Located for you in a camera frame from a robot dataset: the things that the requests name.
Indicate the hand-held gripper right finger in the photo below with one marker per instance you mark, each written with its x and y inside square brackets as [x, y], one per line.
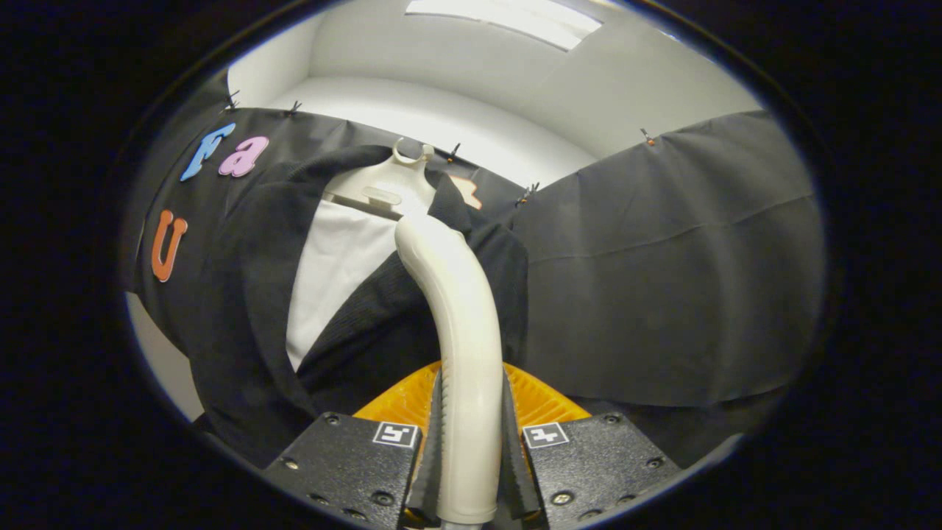
[596, 464]

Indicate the white undershirt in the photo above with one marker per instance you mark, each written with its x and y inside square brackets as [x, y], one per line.
[331, 265]

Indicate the black backdrop cloth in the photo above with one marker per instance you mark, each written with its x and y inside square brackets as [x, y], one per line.
[662, 280]

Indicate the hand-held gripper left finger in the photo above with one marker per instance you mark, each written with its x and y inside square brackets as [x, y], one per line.
[353, 464]

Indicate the black jacket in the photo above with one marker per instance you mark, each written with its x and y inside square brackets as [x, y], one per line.
[250, 309]

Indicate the white clothes hanger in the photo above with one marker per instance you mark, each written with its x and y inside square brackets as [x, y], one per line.
[390, 184]

